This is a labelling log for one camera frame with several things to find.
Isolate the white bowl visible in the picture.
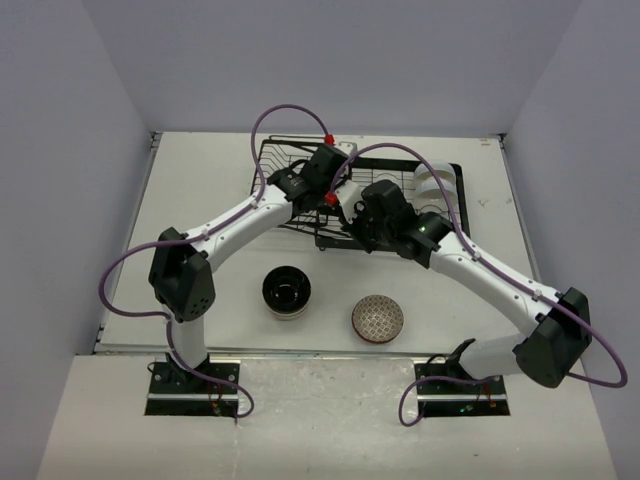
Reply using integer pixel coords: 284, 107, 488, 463
414, 177, 458, 201
413, 162, 456, 183

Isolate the white bowl back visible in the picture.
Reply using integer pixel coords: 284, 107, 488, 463
413, 162, 456, 183

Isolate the brown patterned bowl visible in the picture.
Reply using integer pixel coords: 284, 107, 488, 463
351, 295, 404, 345

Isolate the tan black bowl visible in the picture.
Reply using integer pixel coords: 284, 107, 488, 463
262, 266, 312, 307

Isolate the beige bowl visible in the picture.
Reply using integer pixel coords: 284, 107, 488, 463
265, 301, 310, 321

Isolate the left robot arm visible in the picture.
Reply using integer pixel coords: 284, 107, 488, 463
149, 142, 356, 393

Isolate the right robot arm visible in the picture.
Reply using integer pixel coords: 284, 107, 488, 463
336, 180, 592, 393

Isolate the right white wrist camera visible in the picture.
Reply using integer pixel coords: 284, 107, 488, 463
324, 180, 362, 224

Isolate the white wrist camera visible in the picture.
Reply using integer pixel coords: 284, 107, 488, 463
324, 180, 362, 224
324, 134, 357, 157

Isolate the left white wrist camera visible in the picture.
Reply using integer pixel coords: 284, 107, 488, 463
324, 134, 357, 157

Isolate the black wire dish rack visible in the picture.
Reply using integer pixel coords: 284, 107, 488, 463
249, 133, 471, 251

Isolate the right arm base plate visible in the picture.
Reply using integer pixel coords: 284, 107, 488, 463
415, 377, 510, 418

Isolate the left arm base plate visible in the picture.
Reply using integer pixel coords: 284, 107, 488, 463
144, 361, 239, 418

